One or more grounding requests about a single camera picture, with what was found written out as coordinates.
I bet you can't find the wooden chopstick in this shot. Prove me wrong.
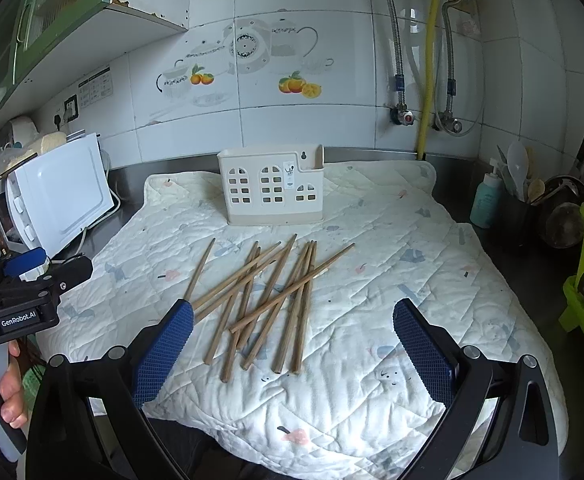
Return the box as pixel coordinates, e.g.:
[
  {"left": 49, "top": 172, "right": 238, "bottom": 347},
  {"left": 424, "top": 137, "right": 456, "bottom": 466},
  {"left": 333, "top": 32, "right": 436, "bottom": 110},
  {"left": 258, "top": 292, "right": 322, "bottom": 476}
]
[
  {"left": 237, "top": 234, "right": 297, "bottom": 350},
  {"left": 219, "top": 246, "right": 264, "bottom": 384},
  {"left": 229, "top": 243, "right": 355, "bottom": 333},
  {"left": 272, "top": 240, "right": 315, "bottom": 374},
  {"left": 193, "top": 249, "right": 284, "bottom": 323},
  {"left": 203, "top": 242, "right": 260, "bottom": 365},
  {"left": 291, "top": 240, "right": 318, "bottom": 374},
  {"left": 192, "top": 243, "right": 281, "bottom": 310},
  {"left": 183, "top": 237, "right": 216, "bottom": 301},
  {"left": 241, "top": 242, "right": 311, "bottom": 370}
]

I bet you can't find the white microwave oven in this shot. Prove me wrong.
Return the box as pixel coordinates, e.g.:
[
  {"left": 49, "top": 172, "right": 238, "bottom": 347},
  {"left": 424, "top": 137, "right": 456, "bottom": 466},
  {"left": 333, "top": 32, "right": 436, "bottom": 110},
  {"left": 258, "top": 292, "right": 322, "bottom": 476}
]
[{"left": 0, "top": 133, "right": 115, "bottom": 258}]

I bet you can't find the white quilted mat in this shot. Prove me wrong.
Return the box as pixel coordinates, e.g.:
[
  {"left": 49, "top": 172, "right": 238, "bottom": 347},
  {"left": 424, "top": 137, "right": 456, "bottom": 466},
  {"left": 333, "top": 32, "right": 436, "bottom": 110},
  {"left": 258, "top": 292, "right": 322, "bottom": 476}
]
[{"left": 37, "top": 162, "right": 568, "bottom": 479}]

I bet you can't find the teal soap bottle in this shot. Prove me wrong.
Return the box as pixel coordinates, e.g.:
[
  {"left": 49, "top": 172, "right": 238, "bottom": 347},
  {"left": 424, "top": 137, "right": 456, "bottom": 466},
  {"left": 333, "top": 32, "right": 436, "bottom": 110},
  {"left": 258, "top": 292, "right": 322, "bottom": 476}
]
[{"left": 470, "top": 158, "right": 503, "bottom": 229}]

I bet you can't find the black utensil pot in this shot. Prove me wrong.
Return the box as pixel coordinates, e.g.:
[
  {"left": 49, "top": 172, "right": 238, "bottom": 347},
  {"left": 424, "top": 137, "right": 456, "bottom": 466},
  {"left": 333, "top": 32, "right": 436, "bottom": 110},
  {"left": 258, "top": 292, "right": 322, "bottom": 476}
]
[{"left": 494, "top": 176, "right": 584, "bottom": 249}]

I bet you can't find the white plastic utensil holder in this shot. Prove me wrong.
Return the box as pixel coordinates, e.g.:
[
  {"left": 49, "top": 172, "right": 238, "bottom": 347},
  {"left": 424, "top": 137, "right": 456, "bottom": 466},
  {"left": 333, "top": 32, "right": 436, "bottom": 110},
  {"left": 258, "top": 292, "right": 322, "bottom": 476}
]
[{"left": 217, "top": 144, "right": 324, "bottom": 226}]

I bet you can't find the white rice spoon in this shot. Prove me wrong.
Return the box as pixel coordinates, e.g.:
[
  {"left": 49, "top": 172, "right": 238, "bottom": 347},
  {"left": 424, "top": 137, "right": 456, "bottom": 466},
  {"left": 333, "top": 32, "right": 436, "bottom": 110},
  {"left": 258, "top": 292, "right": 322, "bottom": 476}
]
[{"left": 506, "top": 141, "right": 529, "bottom": 202}]

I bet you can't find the right metal water valve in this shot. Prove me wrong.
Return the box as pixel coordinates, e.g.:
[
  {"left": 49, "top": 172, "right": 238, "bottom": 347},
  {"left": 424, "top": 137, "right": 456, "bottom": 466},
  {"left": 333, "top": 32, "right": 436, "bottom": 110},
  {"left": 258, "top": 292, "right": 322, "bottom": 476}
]
[{"left": 435, "top": 114, "right": 463, "bottom": 136}]

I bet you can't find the yellow gas pipe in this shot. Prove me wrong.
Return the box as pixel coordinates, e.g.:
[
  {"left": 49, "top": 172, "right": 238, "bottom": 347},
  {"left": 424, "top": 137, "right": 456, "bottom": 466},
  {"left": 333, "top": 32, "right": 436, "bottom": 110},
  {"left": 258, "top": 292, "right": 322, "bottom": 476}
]
[{"left": 417, "top": 0, "right": 439, "bottom": 160}]

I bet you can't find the red handle water valve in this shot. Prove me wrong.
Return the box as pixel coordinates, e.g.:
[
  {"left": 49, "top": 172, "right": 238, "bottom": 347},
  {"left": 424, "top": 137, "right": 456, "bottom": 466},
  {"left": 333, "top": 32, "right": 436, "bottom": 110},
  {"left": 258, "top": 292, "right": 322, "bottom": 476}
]
[{"left": 389, "top": 105, "right": 415, "bottom": 126}]

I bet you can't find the right braided metal hose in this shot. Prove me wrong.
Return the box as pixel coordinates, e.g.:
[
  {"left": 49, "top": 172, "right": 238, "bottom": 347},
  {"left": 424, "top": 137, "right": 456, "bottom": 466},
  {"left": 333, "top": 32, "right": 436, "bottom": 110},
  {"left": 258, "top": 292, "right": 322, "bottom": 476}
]
[{"left": 440, "top": 0, "right": 459, "bottom": 126}]

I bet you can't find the braided metal hose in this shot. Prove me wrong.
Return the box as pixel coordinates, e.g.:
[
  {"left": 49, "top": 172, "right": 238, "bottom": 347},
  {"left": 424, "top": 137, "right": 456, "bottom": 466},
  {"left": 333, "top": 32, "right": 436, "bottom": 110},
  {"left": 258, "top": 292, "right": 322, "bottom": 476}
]
[
  {"left": 440, "top": 0, "right": 459, "bottom": 126},
  {"left": 363, "top": 0, "right": 407, "bottom": 111}
]

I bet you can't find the left braided metal hose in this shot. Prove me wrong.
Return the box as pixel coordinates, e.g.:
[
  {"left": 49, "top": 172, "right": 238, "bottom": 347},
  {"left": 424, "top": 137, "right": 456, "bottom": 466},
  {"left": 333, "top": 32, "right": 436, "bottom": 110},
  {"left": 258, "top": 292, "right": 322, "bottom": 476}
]
[{"left": 363, "top": 0, "right": 407, "bottom": 111}]

